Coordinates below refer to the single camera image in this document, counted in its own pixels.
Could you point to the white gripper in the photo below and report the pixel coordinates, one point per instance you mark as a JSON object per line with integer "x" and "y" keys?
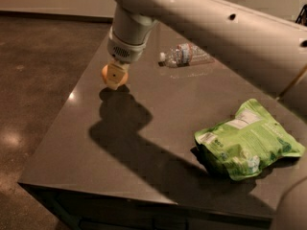
{"x": 125, "y": 51}

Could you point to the green rice chip bag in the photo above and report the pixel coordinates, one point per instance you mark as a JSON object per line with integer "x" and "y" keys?
{"x": 244, "y": 146}

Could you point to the orange fruit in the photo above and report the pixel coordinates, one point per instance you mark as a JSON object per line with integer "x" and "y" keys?
{"x": 114, "y": 76}

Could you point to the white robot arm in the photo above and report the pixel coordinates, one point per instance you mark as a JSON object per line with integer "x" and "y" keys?
{"x": 267, "y": 51}

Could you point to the clear plastic water bottle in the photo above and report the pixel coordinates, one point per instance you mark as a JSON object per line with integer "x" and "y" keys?
{"x": 184, "y": 54}

